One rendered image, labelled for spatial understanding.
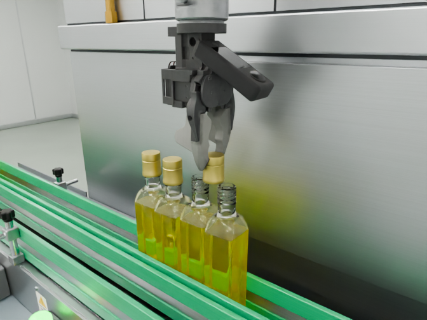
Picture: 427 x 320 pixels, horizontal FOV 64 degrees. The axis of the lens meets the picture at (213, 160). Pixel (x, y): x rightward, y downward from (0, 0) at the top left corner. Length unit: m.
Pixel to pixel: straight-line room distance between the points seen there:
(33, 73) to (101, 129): 5.80
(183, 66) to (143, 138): 0.39
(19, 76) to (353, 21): 6.35
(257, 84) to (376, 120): 0.19
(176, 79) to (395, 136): 0.32
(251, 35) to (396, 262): 0.43
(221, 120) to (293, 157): 0.15
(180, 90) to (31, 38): 6.32
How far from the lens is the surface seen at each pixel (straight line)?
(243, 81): 0.46
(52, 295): 0.80
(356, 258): 0.63
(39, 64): 6.83
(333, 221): 0.61
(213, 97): 0.50
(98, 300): 0.69
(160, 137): 0.83
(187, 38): 0.52
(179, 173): 0.59
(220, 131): 0.54
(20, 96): 6.70
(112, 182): 1.04
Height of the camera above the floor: 1.35
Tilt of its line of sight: 19 degrees down
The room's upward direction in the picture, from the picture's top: straight up
